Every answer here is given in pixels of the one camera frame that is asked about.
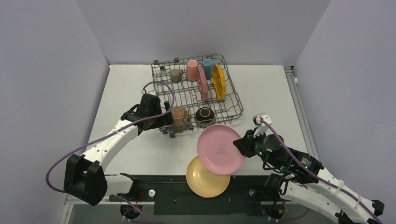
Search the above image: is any brown speckled cream bowl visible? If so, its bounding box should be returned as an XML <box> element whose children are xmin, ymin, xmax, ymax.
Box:
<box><xmin>169</xmin><ymin>106</ymin><xmax>191</xmax><ymax>132</ymax></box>

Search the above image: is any pink plate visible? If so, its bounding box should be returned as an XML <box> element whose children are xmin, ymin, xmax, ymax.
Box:
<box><xmin>197</xmin><ymin>124</ymin><xmax>245</xmax><ymax>175</ymax></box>

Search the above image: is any dark patterned cream bowl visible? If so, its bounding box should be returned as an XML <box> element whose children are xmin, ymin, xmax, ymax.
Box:
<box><xmin>195</xmin><ymin>107</ymin><xmax>216</xmax><ymax>128</ymax></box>

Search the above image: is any grey ceramic mug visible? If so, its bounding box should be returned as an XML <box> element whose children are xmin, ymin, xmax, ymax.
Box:
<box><xmin>170</xmin><ymin>69</ymin><xmax>184</xmax><ymax>82</ymax></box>

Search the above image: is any grey wire dish rack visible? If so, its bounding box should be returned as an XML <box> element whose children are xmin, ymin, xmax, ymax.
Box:
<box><xmin>151</xmin><ymin>54</ymin><xmax>244</xmax><ymax>138</ymax></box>

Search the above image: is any maroon polka dot plate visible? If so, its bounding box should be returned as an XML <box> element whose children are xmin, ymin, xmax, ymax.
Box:
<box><xmin>197</xmin><ymin>65</ymin><xmax>209</xmax><ymax>102</ymax></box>

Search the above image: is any cream bottom plate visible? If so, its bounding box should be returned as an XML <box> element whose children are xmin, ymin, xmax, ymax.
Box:
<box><xmin>186</xmin><ymin>156</ymin><xmax>231</xmax><ymax>198</ymax></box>

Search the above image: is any pink cup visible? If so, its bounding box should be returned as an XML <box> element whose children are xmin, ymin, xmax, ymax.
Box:
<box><xmin>185</xmin><ymin>60</ymin><xmax>198</xmax><ymax>81</ymax></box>

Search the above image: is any yellow polka dot plate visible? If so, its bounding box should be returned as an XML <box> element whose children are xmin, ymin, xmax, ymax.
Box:
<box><xmin>213</xmin><ymin>64</ymin><xmax>226</xmax><ymax>101</ymax></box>

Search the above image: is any blue mug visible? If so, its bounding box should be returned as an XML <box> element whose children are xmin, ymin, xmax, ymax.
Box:
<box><xmin>201</xmin><ymin>58</ymin><xmax>213</xmax><ymax>80</ymax></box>

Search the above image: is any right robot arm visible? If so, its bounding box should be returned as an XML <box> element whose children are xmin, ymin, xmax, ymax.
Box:
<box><xmin>233</xmin><ymin>129</ymin><xmax>384</xmax><ymax>224</ymax></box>

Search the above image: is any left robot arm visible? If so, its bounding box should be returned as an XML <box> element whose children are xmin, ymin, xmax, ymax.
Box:
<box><xmin>64</xmin><ymin>93</ymin><xmax>174</xmax><ymax>205</ymax></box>

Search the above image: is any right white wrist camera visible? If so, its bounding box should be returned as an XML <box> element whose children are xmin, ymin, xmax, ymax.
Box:
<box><xmin>253</xmin><ymin>112</ymin><xmax>272</xmax><ymax>138</ymax></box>

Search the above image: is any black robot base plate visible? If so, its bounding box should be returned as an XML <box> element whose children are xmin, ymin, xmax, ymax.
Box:
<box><xmin>109</xmin><ymin>171</ymin><xmax>287</xmax><ymax>219</ymax></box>

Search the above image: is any aluminium rail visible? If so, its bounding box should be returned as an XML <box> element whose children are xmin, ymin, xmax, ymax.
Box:
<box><xmin>283</xmin><ymin>66</ymin><xmax>319</xmax><ymax>159</ymax></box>

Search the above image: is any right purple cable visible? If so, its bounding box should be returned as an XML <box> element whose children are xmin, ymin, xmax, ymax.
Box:
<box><xmin>260</xmin><ymin>117</ymin><xmax>384</xmax><ymax>224</ymax></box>

